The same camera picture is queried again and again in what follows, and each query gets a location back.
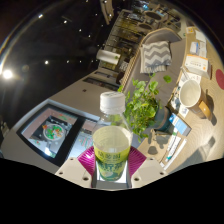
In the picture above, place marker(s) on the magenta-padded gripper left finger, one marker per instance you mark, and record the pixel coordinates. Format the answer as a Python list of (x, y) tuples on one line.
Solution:
[(75, 171)]

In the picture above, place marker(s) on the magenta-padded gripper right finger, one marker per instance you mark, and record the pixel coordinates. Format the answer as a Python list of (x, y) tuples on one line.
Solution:
[(148, 170)]

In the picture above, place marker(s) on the clear green-labelled drink bottle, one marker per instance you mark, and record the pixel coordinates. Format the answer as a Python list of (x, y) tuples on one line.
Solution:
[(111, 150)]

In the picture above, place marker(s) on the window with holiday stickers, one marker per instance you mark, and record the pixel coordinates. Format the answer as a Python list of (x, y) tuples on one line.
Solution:
[(50, 133)]

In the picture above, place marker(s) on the small blue-white box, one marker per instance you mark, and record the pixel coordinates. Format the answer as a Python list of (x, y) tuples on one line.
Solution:
[(180, 124)]

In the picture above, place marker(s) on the green potted plant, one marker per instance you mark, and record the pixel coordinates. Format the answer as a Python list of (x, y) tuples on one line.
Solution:
[(143, 106)]

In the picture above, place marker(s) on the tan ceramic mug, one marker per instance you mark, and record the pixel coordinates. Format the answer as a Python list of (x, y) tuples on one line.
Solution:
[(191, 95)]

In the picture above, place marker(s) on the grey chevron cushion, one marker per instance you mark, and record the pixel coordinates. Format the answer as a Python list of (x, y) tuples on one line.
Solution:
[(156, 56)]

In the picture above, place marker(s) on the white rectangular box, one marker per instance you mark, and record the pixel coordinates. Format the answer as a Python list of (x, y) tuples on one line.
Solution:
[(197, 65)]

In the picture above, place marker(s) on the group of ceiling lights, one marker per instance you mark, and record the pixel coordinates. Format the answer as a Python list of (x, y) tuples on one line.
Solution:
[(7, 74)]

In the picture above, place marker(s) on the white leaflet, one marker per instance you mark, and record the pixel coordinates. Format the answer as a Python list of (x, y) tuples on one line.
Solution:
[(202, 49)]

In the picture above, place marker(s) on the white paper napkin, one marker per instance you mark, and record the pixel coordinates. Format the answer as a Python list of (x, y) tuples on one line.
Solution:
[(200, 35)]

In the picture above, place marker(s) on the yellow square card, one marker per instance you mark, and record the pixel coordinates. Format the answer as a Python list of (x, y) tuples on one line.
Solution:
[(191, 30)]

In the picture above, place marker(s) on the group of dining chairs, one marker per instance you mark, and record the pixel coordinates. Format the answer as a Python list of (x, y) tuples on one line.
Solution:
[(156, 15)]

